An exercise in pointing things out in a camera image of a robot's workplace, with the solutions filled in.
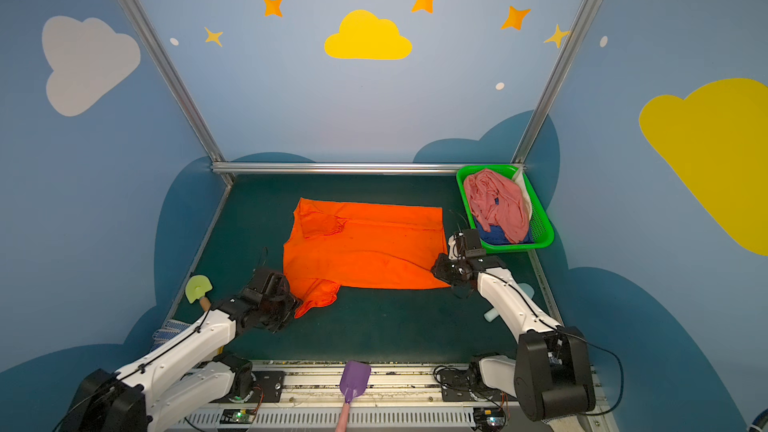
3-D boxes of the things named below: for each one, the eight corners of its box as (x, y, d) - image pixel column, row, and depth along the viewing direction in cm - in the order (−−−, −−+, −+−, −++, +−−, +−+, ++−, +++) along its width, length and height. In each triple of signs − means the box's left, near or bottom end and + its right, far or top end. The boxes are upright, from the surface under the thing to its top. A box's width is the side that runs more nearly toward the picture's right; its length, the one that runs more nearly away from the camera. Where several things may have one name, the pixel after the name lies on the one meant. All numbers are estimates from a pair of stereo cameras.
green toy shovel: (195, 316, 88) (192, 314, 86) (185, 284, 94) (182, 281, 93) (218, 304, 90) (215, 301, 89) (207, 273, 97) (204, 270, 95)
